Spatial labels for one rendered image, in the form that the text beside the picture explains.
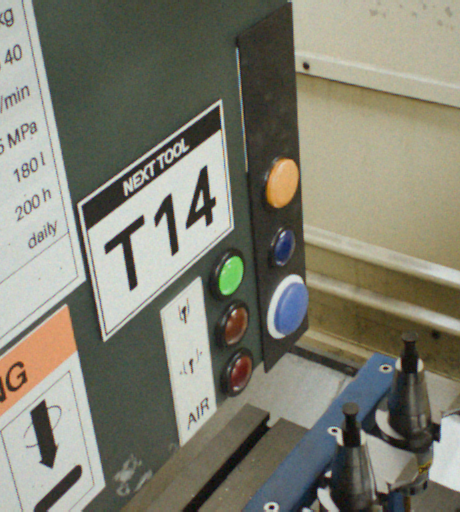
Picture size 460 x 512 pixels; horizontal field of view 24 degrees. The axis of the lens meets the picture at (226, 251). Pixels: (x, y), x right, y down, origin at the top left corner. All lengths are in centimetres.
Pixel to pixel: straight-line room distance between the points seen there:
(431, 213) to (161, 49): 103
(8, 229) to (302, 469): 67
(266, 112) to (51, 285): 15
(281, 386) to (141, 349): 123
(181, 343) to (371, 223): 101
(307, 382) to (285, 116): 119
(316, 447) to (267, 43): 61
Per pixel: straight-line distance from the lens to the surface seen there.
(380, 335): 163
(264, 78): 52
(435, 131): 139
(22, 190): 41
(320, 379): 170
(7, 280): 41
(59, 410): 46
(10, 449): 45
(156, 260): 48
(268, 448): 152
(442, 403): 112
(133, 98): 44
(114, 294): 47
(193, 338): 53
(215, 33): 48
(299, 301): 59
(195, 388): 55
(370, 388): 112
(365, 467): 98
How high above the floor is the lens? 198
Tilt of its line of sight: 35 degrees down
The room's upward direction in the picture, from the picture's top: 6 degrees counter-clockwise
